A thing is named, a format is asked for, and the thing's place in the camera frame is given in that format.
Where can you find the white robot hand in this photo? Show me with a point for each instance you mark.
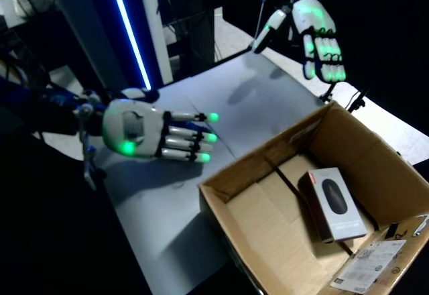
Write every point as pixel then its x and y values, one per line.
pixel 134 127
pixel 311 16

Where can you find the grey mouse box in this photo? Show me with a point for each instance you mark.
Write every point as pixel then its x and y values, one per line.
pixel 335 201

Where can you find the brown cardboard box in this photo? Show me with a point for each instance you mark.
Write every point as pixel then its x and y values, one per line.
pixel 368 147

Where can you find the blue LED light strip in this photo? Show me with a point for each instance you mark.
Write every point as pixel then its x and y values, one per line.
pixel 129 30

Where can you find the grey table cloth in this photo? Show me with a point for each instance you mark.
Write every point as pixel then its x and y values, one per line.
pixel 261 114

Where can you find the black shelf rack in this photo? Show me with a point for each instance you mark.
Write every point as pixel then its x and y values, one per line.
pixel 187 16

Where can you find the black tripod with camera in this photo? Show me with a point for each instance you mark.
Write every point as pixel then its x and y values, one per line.
pixel 357 102

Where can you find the white post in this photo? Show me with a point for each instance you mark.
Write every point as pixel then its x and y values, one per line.
pixel 155 23

